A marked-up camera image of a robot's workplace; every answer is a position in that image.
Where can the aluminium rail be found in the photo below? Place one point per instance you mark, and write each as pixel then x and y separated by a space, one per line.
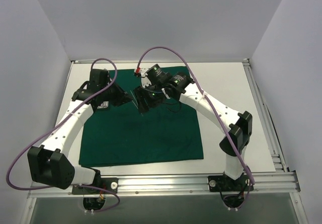
pixel 156 61
pixel 266 121
pixel 157 185

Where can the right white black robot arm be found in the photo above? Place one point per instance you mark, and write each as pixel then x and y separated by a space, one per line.
pixel 236 126

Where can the back aluminium rail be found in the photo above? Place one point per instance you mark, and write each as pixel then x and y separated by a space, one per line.
pixel 156 61

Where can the metal instrument tray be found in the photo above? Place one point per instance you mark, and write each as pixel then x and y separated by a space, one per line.
pixel 104 105

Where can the silver forceps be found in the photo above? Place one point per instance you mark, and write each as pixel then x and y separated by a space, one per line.
pixel 134 100

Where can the green surgical cloth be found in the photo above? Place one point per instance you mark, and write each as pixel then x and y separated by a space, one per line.
pixel 122 136

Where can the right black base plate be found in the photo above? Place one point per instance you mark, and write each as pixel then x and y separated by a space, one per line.
pixel 223 183

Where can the right aluminium rail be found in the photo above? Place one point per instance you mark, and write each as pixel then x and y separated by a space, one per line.
pixel 266 121

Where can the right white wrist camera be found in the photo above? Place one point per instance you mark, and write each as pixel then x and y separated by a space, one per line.
pixel 142 74

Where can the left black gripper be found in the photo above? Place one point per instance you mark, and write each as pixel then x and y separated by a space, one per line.
pixel 116 94

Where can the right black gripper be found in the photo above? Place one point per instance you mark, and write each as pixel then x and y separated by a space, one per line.
pixel 142 99

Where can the front aluminium rail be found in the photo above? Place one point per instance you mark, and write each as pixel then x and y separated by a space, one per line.
pixel 157 185

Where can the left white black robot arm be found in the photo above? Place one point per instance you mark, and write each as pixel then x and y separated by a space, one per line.
pixel 49 163

